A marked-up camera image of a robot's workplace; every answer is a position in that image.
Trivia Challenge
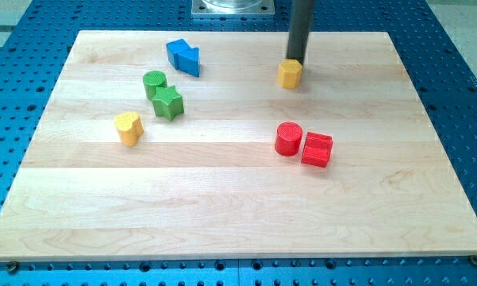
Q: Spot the yellow hexagon block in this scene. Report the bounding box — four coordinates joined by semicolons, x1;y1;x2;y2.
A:
277;59;303;89

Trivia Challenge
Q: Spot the yellow heart block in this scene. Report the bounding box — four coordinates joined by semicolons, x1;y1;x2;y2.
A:
113;112;144;147

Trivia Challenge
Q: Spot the red cylinder block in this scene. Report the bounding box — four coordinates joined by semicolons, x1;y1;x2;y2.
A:
275;122;302;157

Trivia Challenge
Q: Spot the red notched block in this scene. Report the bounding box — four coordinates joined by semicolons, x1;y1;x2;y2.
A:
301;132;333;168

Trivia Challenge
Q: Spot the light wooden board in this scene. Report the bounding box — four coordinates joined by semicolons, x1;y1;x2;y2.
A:
0;30;477;261

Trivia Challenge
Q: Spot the green star block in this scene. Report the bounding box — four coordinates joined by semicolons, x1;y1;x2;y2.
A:
152;86;184;121

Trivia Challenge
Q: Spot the blue triangle block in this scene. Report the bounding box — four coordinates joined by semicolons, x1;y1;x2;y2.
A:
178;48;200;77

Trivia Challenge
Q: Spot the green cylinder block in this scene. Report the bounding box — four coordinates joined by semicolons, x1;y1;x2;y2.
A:
142;70;167;100

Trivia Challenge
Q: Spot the blue cube block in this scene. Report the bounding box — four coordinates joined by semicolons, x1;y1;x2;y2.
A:
166;39;190;70

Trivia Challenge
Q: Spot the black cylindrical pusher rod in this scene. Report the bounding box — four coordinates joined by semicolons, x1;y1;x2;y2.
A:
286;0;315;65

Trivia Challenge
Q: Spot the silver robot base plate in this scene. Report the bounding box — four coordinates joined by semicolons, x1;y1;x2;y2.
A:
191;0;275;16

